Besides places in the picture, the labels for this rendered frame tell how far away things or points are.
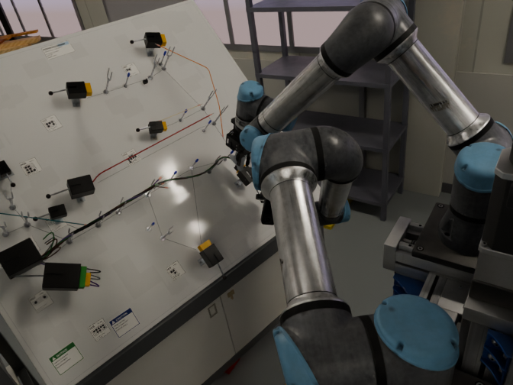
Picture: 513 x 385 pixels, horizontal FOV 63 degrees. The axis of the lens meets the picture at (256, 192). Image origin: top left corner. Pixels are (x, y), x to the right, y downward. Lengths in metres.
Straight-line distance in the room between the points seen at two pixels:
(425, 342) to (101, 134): 1.23
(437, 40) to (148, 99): 1.84
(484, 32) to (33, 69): 2.35
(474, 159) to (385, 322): 0.51
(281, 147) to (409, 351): 0.45
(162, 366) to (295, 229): 0.98
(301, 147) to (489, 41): 2.17
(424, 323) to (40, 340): 1.06
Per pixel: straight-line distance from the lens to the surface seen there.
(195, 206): 1.52
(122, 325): 1.41
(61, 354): 1.40
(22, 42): 5.19
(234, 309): 1.70
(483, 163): 1.03
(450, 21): 2.83
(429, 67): 1.10
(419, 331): 0.66
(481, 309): 0.89
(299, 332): 0.66
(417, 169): 3.26
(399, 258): 1.21
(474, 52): 2.95
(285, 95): 1.07
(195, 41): 1.86
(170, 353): 1.60
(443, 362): 0.66
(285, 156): 0.84
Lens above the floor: 1.91
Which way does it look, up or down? 34 degrees down
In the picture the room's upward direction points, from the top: 10 degrees counter-clockwise
